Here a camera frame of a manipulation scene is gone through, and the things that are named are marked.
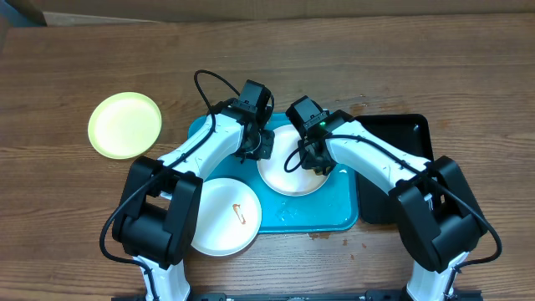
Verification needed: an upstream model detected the white plate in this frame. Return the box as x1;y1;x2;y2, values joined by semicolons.
257;125;329;196
191;178;262;257

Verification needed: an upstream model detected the yellow-green plate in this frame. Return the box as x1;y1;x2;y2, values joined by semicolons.
87;92;162;160

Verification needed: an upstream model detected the green yellow sponge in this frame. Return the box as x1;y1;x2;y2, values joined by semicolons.
313;166;333;176

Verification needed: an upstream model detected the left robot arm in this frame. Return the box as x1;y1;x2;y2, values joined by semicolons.
101;80;274;300

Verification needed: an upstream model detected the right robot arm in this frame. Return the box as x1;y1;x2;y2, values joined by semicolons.
286;96;492;300

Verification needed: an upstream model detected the teal plastic tray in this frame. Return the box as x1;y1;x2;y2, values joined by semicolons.
208;113;359;233

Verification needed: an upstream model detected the black plastic tray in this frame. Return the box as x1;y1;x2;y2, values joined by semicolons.
356;114;434;224

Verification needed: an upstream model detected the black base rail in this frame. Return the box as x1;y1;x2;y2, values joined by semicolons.
110;288;484;301

